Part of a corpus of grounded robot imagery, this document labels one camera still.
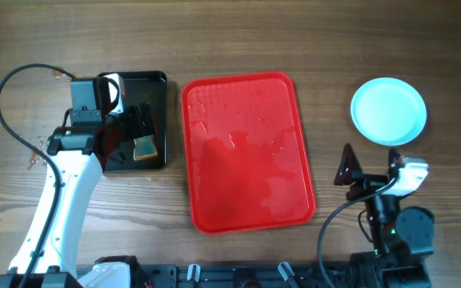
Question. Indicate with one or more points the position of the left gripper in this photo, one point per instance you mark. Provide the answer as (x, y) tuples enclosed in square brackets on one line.
[(135, 130)]

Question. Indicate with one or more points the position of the red serving tray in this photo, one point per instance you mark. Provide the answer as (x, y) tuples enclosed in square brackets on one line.
[(246, 160)]

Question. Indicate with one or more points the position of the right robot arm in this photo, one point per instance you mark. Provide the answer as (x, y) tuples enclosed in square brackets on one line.
[(401, 238)]

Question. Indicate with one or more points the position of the black water tray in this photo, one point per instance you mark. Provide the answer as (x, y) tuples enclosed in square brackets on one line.
[(141, 86)]

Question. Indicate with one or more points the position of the orange green sponge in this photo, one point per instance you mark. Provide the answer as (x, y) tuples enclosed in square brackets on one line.
[(145, 148)]

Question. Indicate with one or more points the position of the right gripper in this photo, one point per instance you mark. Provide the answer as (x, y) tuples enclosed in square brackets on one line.
[(368, 182)]

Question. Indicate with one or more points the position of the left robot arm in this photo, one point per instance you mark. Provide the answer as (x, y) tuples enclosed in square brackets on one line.
[(76, 155)]

